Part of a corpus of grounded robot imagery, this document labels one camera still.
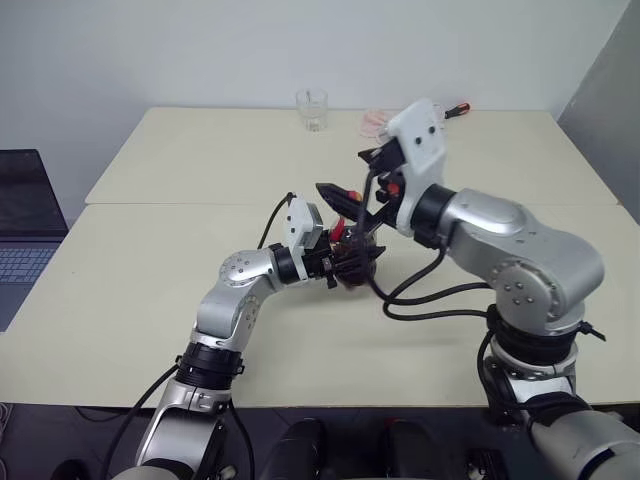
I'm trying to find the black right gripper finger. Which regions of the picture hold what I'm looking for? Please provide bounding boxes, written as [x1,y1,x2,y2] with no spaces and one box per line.
[357,144,394,170]
[315,182,374,221]

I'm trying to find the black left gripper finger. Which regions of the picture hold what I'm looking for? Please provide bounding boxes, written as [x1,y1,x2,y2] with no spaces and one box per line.
[347,227,387,257]
[333,253,377,289]

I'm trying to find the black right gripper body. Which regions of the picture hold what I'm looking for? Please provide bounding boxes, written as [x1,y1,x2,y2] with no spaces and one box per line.
[368,140,409,231]

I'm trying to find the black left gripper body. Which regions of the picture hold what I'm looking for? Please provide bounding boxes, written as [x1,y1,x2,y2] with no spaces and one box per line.
[304,225,349,291]

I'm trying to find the yellow-capped dark drink bottle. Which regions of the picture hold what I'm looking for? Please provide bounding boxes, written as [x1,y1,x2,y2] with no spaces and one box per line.
[332,189,387,291]

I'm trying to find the clear drinking glass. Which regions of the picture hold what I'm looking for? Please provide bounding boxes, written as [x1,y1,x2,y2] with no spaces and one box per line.
[294,88,329,133]

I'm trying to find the pink cloth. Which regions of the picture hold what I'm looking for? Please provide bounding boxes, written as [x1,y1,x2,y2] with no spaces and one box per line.
[360,101,447,139]

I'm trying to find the dark rounded shape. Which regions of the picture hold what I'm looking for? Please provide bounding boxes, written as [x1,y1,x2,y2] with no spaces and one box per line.
[382,418,437,480]
[272,418,329,480]

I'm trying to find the black zip tie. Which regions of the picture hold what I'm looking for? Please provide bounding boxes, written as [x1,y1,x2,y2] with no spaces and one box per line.
[578,323,609,343]

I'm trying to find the grey open laptop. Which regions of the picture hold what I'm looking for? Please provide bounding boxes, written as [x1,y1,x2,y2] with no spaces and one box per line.
[0,148,70,334]

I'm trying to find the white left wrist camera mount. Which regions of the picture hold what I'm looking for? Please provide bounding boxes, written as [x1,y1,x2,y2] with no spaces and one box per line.
[282,194,326,281]

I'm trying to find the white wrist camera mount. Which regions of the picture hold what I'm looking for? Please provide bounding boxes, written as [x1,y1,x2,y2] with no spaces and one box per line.
[386,97,448,237]
[282,194,326,281]

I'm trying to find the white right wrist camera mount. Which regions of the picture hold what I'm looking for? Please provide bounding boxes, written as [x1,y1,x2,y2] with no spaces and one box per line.
[386,97,448,237]

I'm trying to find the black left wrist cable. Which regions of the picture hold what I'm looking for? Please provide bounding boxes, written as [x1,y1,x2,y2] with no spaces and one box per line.
[255,191,300,250]

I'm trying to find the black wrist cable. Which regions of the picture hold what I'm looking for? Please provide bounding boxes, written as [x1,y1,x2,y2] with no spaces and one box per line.
[357,167,494,321]
[255,191,300,250]

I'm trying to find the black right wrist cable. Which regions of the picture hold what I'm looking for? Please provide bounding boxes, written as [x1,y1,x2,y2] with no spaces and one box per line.
[357,167,494,321]

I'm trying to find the black left upper arm cable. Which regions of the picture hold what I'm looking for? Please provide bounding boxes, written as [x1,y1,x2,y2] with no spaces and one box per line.
[97,367,182,480]

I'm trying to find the black floor cable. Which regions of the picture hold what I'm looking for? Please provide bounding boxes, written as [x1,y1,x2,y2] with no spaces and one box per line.
[74,406,132,422]

